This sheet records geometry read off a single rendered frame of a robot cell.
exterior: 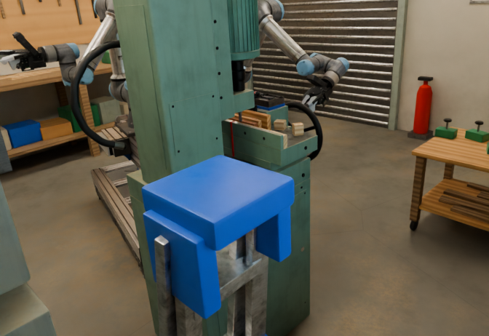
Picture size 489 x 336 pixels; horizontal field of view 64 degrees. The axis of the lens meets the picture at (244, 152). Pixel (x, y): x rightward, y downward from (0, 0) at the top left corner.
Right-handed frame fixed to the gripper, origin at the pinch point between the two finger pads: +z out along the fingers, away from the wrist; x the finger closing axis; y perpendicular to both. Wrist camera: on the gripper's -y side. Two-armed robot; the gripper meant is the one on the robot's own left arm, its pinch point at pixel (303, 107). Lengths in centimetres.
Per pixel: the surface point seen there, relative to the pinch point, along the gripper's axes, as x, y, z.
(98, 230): 126, 49, 100
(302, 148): -26.6, -13.4, 30.5
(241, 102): -4.6, -31.5, 30.2
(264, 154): -18.5, -18.6, 40.9
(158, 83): -11, -64, 55
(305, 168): -23.4, -0.7, 30.7
